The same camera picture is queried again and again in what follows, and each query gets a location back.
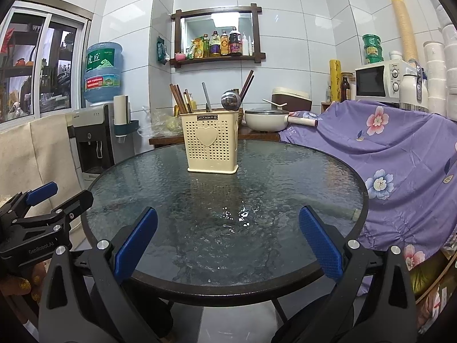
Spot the wooden handled metal spoon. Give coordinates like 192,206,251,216
221,91,240,111

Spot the white frying pan with lid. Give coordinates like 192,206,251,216
244,108,318,131

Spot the tall stack of paper cups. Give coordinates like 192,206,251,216
388,0,418,61

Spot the clear plastic bag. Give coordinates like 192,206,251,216
141,106,183,138

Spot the teal cup holder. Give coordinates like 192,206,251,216
113,119,140,138

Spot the purple floral cloth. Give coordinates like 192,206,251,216
278,99,457,295

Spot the white paper cup sleeve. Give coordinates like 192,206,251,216
113,95,129,124

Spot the round glass table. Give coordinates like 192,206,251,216
80,139,369,324

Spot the white microwave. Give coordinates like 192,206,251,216
354,60,411,100

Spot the grey water dispenser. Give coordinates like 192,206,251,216
71,103,134,183

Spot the dark soy sauce bottle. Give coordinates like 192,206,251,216
228,27,242,56

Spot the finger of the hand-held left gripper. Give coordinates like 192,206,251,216
0,182,59,229
11,190,94,238

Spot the sliding glass window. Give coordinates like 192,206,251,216
0,2,91,129

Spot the white thermos jug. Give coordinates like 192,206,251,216
400,59,429,111

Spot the wooden framed mirror shelf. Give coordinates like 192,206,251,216
169,3,266,68

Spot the cream perforated utensil holder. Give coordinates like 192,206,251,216
179,110,239,174

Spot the blue water jug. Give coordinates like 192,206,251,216
84,42,124,107

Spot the brown wooden washstand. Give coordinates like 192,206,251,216
149,129,281,149

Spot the yellow roll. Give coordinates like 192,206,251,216
329,59,342,103

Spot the green hanging packet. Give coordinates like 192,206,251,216
155,36,170,65

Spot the brown white rice cooker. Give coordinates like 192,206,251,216
271,87,312,112

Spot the person's left hand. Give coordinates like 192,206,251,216
0,270,45,304

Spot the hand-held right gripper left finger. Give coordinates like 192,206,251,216
37,206,159,343

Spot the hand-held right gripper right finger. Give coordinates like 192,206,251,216
299,205,418,343

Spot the stack of toilet paper rolls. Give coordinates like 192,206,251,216
423,25,457,122

